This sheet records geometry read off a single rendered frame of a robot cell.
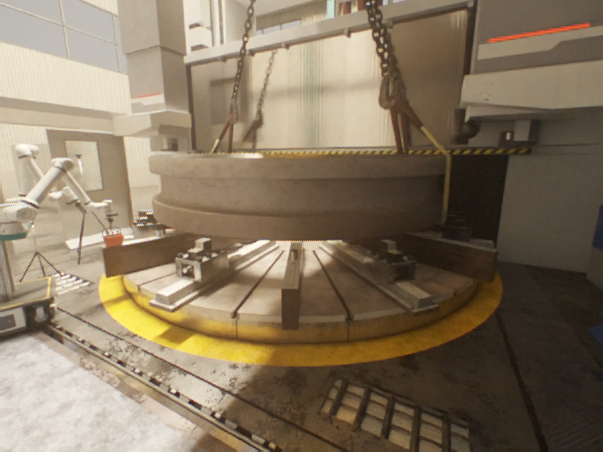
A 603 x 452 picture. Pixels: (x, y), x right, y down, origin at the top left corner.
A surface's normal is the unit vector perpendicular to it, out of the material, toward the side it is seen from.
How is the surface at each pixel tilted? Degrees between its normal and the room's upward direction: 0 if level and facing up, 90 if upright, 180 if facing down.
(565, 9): 90
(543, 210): 90
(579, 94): 90
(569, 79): 90
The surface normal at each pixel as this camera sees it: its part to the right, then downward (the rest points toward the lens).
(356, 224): 0.25, 0.18
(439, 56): -0.43, 0.17
